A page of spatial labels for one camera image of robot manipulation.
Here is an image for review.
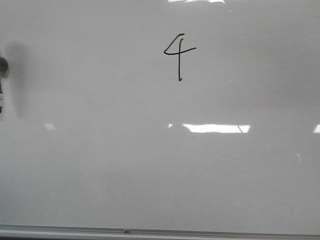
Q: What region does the white whiteboard with aluminium frame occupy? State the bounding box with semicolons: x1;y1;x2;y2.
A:
0;0;320;240

